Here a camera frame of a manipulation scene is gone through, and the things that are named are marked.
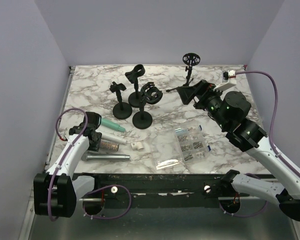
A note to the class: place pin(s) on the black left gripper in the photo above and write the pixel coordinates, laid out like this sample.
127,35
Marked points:
95,146

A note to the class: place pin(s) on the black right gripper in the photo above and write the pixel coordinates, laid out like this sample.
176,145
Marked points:
188,93

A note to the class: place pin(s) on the glitter microphone silver head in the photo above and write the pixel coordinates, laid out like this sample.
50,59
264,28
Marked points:
109,146

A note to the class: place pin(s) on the mint green microphone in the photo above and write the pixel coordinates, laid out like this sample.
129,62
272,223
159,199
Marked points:
112,125

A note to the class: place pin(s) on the silver grey microphone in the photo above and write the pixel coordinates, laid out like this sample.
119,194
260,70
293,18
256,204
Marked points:
106,157

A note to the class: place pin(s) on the white microphone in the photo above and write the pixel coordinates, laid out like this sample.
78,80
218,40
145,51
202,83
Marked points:
113,138

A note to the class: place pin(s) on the black tripod microphone stand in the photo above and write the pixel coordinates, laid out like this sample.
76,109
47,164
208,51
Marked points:
190,60

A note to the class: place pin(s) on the round base clip stand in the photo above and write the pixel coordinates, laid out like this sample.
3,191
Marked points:
132,76
122,110

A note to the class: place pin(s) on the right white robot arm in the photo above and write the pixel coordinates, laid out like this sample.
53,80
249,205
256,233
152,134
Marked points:
230,113

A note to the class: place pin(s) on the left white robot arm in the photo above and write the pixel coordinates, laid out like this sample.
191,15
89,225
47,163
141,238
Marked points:
55,192

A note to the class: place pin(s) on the small white plastic block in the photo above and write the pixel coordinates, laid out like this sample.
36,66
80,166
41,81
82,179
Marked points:
137,146

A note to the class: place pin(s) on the clear plastic screw box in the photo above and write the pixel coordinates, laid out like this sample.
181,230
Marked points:
185,142

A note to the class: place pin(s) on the clear plastic bag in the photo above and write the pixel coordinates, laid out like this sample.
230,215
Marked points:
166,164

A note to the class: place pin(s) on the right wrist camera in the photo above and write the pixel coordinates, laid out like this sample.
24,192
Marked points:
228,81

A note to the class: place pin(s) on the black mounting rail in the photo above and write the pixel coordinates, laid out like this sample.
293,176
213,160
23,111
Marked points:
152,191

